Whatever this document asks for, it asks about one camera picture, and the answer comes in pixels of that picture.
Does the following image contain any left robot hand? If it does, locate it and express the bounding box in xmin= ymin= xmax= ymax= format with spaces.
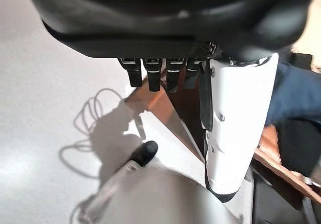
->
xmin=25 ymin=0 xmax=315 ymax=204

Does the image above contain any blue garment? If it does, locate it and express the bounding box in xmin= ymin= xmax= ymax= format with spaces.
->
xmin=265 ymin=63 xmax=321 ymax=127

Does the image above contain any black cloth garment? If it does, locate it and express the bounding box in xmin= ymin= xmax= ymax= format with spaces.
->
xmin=277 ymin=118 xmax=321 ymax=179

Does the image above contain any left silver robot leg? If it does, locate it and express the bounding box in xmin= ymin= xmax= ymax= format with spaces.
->
xmin=71 ymin=140 xmax=251 ymax=224

